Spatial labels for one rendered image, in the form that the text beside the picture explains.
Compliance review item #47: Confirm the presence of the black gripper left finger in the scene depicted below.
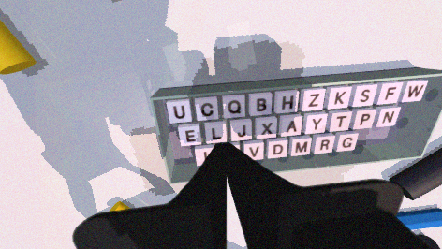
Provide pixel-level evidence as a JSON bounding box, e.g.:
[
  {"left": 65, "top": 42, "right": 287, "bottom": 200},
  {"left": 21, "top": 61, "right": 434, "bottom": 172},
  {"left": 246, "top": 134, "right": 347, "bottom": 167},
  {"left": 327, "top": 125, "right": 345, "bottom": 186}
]
[{"left": 72, "top": 143, "right": 227, "bottom": 249}]

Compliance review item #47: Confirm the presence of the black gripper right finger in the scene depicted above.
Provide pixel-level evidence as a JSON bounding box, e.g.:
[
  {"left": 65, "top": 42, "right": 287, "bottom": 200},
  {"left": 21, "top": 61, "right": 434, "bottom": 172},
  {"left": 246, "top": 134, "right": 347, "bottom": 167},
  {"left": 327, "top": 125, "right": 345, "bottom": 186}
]
[{"left": 223, "top": 142, "right": 404, "bottom": 249}]

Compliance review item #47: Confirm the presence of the grey keyboard with white letter keys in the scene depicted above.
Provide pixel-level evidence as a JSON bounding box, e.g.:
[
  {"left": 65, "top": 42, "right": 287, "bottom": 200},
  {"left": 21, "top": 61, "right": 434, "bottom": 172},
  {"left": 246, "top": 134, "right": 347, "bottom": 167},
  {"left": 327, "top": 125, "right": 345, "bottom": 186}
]
[{"left": 149, "top": 67, "right": 442, "bottom": 185}]

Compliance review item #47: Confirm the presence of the blue stylus with grey tip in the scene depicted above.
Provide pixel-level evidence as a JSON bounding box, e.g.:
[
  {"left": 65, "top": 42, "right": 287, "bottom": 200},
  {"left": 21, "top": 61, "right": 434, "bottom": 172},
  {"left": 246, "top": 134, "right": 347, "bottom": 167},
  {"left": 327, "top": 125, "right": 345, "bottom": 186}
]
[{"left": 396, "top": 208, "right": 442, "bottom": 230}]

